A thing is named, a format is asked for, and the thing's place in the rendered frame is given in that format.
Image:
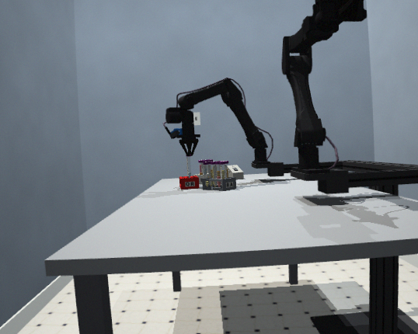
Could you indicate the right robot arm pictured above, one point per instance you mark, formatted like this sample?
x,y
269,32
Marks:
x,y
233,99

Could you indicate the red rack with round wells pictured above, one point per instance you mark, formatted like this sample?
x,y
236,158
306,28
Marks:
x,y
189,183

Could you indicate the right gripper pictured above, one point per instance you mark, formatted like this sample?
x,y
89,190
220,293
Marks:
x,y
187,129

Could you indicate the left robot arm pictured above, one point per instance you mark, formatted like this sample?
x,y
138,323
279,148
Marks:
x,y
309,127

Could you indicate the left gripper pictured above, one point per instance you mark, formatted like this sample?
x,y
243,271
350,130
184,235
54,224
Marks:
x,y
344,11

